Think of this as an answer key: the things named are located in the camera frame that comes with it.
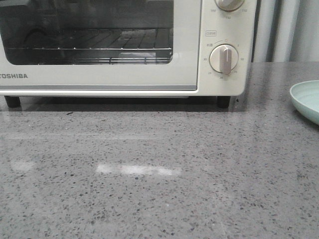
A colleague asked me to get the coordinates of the glass oven door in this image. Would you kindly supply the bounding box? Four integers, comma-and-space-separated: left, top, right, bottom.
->
0, 0, 201, 91

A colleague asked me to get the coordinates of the white Toshiba toaster oven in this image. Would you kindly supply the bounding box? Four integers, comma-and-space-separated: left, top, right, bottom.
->
0, 0, 257, 108

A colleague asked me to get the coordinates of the lower timer knob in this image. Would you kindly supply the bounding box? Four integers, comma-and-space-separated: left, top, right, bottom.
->
209, 44, 239, 75

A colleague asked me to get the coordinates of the upper temperature knob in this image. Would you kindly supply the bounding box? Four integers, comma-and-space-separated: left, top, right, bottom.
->
215, 0, 244, 11

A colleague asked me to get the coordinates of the light green plate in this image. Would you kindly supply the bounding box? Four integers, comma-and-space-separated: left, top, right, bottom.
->
290, 80, 319, 125

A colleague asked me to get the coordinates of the grey curtain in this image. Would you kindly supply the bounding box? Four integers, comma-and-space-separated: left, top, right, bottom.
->
252, 0, 319, 62

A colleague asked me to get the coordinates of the metal wire oven rack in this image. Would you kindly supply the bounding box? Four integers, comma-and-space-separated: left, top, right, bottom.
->
3, 28, 173, 65

